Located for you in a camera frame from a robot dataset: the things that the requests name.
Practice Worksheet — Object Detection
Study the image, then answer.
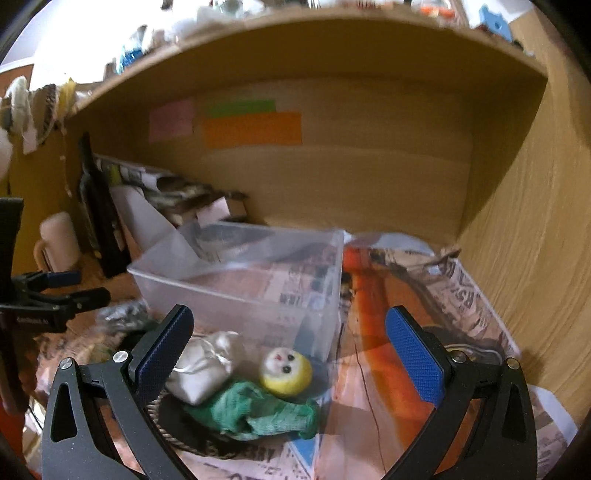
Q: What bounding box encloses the white fluffy pompom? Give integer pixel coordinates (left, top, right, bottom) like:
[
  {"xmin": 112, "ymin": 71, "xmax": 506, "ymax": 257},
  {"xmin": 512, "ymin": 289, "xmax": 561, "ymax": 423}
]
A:
[{"xmin": 0, "ymin": 128, "xmax": 13, "ymax": 180}]

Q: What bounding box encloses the wooden shelf unit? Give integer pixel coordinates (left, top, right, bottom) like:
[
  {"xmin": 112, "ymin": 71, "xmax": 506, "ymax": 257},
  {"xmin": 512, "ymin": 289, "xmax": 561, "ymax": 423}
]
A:
[{"xmin": 8, "ymin": 4, "xmax": 591, "ymax": 416}]

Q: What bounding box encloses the yellow plush ball face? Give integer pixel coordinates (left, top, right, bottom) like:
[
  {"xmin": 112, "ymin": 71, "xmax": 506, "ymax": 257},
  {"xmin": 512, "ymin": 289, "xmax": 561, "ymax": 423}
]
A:
[{"xmin": 259, "ymin": 347, "xmax": 312, "ymax": 398}]

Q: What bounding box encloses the green sticky note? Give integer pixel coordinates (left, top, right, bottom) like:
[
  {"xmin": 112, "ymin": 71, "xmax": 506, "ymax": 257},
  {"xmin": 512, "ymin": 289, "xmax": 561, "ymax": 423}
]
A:
[{"xmin": 205, "ymin": 99, "xmax": 276, "ymax": 118}]

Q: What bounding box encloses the pink sticky note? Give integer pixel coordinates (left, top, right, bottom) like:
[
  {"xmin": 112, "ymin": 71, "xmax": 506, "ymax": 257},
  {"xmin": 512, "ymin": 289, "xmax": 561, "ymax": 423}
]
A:
[{"xmin": 148, "ymin": 98, "xmax": 195, "ymax": 143}]

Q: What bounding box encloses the cream ceramic mug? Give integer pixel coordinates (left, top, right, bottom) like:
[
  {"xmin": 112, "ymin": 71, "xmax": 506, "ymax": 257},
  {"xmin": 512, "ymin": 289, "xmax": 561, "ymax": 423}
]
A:
[{"xmin": 33, "ymin": 211, "xmax": 81, "ymax": 272}]

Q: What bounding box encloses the white drawstring pouch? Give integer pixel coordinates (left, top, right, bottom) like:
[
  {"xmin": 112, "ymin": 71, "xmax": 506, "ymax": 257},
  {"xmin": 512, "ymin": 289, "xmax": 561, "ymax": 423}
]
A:
[{"xmin": 165, "ymin": 331, "xmax": 245, "ymax": 406}]

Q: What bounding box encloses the dark wine bottle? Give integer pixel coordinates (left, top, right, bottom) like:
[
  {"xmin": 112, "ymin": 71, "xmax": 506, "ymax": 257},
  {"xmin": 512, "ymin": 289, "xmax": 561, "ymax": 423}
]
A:
[{"xmin": 78, "ymin": 132, "xmax": 131, "ymax": 278}]

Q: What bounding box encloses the orange cloth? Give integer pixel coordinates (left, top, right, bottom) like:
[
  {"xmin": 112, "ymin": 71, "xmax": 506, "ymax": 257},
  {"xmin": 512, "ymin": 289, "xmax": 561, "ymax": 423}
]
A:
[{"xmin": 341, "ymin": 247, "xmax": 463, "ymax": 471}]

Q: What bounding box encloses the stack of newspapers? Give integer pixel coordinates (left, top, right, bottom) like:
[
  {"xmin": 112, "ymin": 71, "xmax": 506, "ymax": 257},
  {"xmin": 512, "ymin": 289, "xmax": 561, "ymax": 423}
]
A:
[{"xmin": 95, "ymin": 155, "xmax": 247, "ymax": 227}]

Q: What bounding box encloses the black pouch with chain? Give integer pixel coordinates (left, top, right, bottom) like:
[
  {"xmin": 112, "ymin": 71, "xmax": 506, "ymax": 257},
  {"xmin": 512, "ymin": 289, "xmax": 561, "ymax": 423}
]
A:
[{"xmin": 146, "ymin": 389, "xmax": 245, "ymax": 460}]

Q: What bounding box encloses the blue box on shelf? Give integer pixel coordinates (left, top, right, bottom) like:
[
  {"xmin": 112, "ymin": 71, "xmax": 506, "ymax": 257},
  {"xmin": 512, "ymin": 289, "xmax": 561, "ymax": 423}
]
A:
[{"xmin": 477, "ymin": 5, "xmax": 514, "ymax": 43}]

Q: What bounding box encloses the clear plastic bin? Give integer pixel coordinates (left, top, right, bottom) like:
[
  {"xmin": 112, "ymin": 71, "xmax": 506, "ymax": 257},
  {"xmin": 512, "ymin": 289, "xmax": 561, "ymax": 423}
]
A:
[{"xmin": 128, "ymin": 222, "xmax": 345, "ymax": 362}]

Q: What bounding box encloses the green knitted cloth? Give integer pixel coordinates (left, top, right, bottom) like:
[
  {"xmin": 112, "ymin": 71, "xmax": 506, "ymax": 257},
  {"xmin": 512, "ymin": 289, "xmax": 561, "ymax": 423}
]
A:
[{"xmin": 183, "ymin": 379, "xmax": 320, "ymax": 441}]

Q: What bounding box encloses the orange sticky note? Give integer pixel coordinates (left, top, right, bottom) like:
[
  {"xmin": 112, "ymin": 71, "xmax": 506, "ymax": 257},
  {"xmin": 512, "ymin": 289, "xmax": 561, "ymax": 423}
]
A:
[{"xmin": 201, "ymin": 112, "xmax": 303, "ymax": 149}]

